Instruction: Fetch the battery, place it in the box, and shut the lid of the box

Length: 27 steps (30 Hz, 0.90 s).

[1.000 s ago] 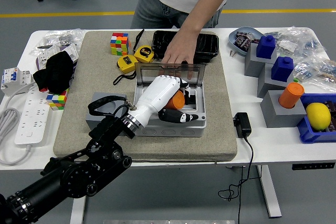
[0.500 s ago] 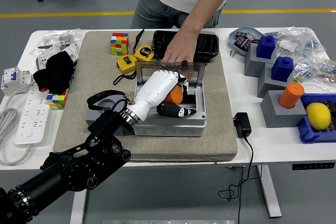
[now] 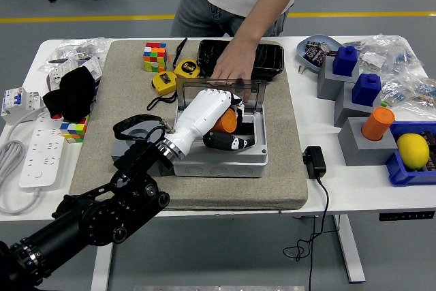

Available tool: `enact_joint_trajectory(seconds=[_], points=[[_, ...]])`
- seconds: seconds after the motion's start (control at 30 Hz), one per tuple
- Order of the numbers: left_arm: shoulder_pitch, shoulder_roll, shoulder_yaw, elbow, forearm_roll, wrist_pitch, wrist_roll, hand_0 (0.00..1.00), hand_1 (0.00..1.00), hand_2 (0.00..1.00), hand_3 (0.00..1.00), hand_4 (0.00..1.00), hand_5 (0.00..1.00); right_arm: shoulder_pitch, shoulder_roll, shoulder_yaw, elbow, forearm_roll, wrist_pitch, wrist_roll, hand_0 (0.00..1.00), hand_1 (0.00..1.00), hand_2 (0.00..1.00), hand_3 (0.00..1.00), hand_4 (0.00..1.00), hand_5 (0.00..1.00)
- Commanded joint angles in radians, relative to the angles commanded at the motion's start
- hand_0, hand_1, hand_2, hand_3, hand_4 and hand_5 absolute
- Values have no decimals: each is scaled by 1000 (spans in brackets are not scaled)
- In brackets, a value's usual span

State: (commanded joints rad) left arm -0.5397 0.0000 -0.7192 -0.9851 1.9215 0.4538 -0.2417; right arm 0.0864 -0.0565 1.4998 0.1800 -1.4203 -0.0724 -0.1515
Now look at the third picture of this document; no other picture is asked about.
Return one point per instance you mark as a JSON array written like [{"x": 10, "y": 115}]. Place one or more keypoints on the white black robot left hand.
[{"x": 201, "y": 117}]

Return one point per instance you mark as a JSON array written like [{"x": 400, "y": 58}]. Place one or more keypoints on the person's left hand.
[{"x": 236, "y": 61}]

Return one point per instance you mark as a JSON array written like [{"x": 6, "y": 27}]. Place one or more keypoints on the orange cylinder battery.
[
  {"x": 226, "y": 122},
  {"x": 376, "y": 124}
]

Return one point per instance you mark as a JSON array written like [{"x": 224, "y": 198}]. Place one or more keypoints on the smoky transparent box lid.
[{"x": 257, "y": 95}]

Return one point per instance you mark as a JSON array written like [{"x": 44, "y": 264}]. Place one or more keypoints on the person's left forearm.
[{"x": 269, "y": 8}]

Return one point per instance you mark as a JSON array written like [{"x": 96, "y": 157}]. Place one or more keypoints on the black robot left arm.
[{"x": 102, "y": 209}]

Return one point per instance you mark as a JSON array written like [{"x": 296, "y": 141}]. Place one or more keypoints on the grey electrical junction box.
[{"x": 218, "y": 170}]

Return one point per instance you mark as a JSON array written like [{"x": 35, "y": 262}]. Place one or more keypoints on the black crackled plastic tray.
[{"x": 272, "y": 59}]

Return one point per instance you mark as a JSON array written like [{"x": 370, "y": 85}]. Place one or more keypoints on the yellow tape measure black label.
[{"x": 187, "y": 69}]

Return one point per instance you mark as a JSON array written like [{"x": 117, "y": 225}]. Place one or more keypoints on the light blue bowl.
[{"x": 301, "y": 56}]

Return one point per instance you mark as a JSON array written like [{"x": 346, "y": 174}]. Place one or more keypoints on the small metal pins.
[{"x": 301, "y": 69}]

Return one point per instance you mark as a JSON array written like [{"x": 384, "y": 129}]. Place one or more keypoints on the colourful puzzle cube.
[
  {"x": 155, "y": 57},
  {"x": 73, "y": 131}
]

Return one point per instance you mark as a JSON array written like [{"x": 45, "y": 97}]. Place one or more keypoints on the grey block with round hole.
[{"x": 127, "y": 142}]

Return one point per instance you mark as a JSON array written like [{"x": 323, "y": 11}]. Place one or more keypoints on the grey-brown fabric mat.
[{"x": 221, "y": 192}]

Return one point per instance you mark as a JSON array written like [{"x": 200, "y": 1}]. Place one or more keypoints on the dark snack packets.
[{"x": 315, "y": 54}]

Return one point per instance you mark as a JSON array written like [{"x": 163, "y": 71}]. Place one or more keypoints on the grey block holder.
[
  {"x": 328, "y": 86},
  {"x": 361, "y": 154},
  {"x": 344, "y": 110}
]

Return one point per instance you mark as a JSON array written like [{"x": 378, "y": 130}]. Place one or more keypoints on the blue plastic block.
[
  {"x": 366, "y": 91},
  {"x": 345, "y": 62}
]

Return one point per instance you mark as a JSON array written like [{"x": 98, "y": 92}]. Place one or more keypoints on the black power adapter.
[{"x": 315, "y": 163}]

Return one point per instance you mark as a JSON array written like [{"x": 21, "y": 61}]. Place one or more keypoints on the black cloth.
[{"x": 73, "y": 93}]

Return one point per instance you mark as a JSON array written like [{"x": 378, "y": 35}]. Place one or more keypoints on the clear bag of parts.
[
  {"x": 408, "y": 93},
  {"x": 381, "y": 52},
  {"x": 85, "y": 49}
]

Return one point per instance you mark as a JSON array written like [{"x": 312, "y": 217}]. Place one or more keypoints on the white socket package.
[{"x": 56, "y": 74}]

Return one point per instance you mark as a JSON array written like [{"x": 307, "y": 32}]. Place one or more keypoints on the white power strip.
[{"x": 42, "y": 151}]

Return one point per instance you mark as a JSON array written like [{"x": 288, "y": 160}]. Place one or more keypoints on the white table leg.
[
  {"x": 102, "y": 267},
  {"x": 351, "y": 253}
]

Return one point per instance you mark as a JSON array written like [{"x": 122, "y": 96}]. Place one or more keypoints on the white circuit breaker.
[{"x": 20, "y": 100}]

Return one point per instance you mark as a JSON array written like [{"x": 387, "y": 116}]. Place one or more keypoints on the blue plastic bin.
[{"x": 398, "y": 171}]

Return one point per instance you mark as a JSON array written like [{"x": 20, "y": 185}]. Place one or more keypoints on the yellow lemon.
[{"x": 412, "y": 151}]

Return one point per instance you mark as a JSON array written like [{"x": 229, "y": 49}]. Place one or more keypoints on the dark cylinders in bin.
[{"x": 432, "y": 141}]

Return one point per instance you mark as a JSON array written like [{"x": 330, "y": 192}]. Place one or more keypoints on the black table control panel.
[{"x": 407, "y": 216}]

